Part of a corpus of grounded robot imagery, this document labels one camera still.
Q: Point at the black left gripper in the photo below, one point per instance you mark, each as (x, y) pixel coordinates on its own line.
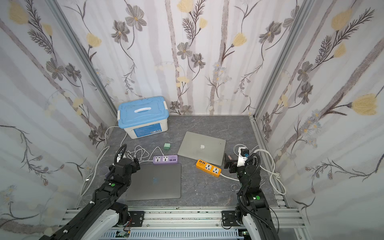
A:
(132, 162)

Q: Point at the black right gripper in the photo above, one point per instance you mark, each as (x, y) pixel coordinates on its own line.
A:
(233, 163)

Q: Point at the green usb charger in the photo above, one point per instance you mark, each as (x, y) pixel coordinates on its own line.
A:
(167, 146)

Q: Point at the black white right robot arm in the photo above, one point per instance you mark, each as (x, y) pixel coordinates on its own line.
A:
(252, 212)

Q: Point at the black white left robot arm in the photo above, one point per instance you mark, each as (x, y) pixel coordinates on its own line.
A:
(103, 211)

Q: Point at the dark grey laptop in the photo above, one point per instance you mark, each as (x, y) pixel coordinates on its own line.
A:
(155, 182)

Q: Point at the silver apple laptop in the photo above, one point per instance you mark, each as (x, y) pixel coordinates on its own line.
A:
(201, 147)

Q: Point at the orange power strip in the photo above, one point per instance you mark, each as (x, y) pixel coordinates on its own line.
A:
(208, 168)

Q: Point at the purple power strip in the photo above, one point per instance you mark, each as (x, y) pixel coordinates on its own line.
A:
(169, 159)

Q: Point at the blue lid storage box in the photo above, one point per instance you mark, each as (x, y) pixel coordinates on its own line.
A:
(143, 117)

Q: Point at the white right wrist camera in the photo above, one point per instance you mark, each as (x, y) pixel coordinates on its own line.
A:
(243, 154)

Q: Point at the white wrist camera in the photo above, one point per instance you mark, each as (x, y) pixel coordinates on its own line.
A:
(243, 154)
(120, 157)

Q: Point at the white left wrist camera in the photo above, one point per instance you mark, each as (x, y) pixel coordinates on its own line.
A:
(120, 157)

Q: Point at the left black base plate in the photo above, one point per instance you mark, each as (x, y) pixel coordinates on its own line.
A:
(131, 219)

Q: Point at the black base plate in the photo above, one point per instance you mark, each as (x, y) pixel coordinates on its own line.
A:
(230, 219)
(131, 219)

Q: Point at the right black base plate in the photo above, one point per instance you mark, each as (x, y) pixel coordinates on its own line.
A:
(230, 219)

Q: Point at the aluminium rail frame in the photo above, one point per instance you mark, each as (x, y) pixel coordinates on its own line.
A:
(194, 223)

